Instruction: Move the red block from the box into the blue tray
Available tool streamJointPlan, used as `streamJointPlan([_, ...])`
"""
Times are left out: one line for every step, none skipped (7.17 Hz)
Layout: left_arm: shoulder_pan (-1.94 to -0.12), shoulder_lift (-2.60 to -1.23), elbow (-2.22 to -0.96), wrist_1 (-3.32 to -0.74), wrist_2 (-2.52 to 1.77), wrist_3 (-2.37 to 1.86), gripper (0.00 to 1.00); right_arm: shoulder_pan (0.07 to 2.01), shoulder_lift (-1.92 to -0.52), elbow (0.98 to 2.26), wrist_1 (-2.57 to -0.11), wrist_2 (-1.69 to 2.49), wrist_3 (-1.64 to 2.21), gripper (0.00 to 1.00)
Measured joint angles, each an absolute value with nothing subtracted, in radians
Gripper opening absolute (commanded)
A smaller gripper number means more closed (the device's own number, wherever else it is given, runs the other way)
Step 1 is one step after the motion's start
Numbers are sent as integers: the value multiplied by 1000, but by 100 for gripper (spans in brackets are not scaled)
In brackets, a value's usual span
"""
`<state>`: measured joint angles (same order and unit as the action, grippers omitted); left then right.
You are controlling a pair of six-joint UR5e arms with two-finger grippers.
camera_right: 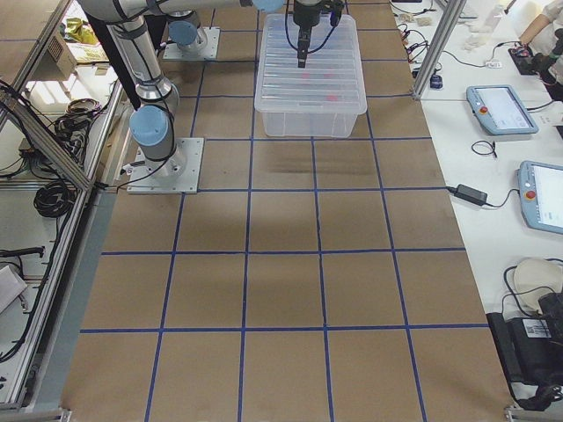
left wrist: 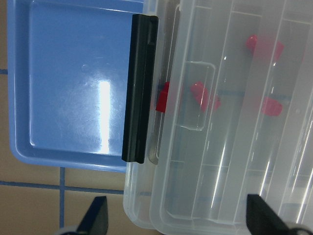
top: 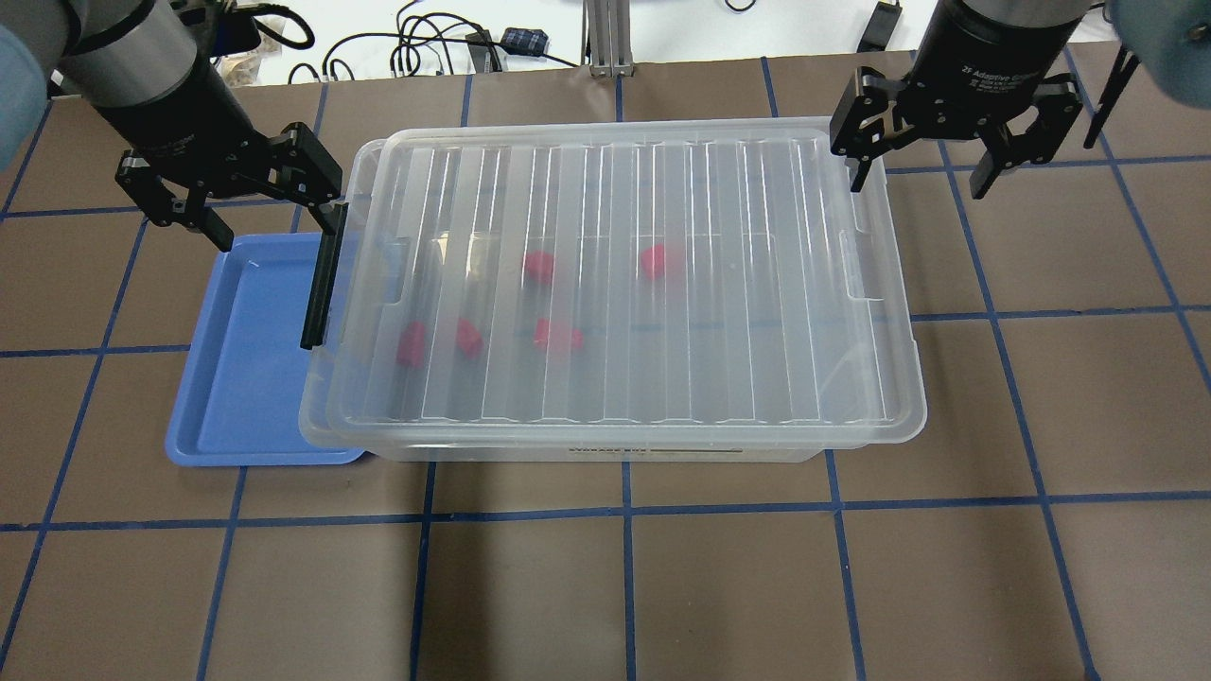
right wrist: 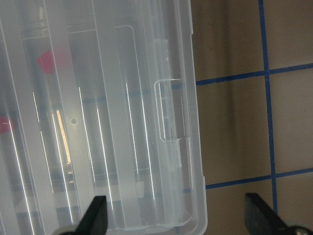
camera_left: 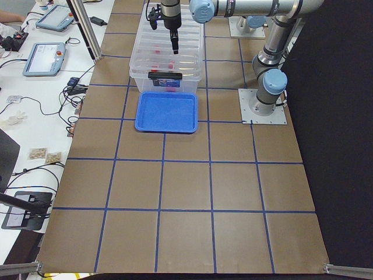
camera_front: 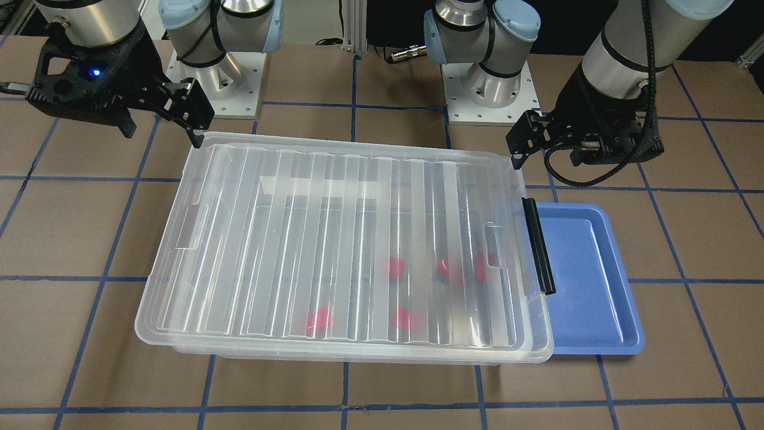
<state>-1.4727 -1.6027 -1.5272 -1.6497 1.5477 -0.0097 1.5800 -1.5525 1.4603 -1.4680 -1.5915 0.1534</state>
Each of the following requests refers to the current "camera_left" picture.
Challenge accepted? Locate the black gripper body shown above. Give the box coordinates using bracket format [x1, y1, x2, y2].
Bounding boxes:
[161, 0, 181, 30]

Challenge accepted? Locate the clear plastic box lid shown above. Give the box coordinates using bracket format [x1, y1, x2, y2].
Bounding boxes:
[129, 2, 203, 79]

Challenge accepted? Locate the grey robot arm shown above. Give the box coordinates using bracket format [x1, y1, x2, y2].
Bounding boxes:
[198, 18, 280, 121]

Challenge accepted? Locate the clear plastic storage box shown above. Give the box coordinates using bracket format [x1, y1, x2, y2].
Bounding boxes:
[129, 2, 204, 93]

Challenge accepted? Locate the blue plastic tray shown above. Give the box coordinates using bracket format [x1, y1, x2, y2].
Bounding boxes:
[135, 92, 198, 134]

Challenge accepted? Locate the black power adapter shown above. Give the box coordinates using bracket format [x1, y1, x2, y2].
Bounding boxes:
[90, 16, 107, 26]

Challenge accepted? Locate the far teach pendant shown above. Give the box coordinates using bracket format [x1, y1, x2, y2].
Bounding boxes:
[36, 5, 74, 32]

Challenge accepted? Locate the teach pendant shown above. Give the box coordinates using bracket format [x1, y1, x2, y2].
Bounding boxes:
[36, 5, 74, 32]
[23, 43, 66, 77]

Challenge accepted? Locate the near teach pendant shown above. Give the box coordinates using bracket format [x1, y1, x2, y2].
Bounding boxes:
[23, 43, 66, 77]

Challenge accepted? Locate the black box latch handle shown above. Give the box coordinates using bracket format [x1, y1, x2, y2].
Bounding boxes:
[147, 72, 183, 80]

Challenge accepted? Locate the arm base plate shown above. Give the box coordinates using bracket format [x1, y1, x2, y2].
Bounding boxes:
[238, 89, 287, 125]
[228, 16, 266, 39]

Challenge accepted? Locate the aluminium frame post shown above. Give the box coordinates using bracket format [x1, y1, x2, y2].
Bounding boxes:
[66, 0, 103, 62]

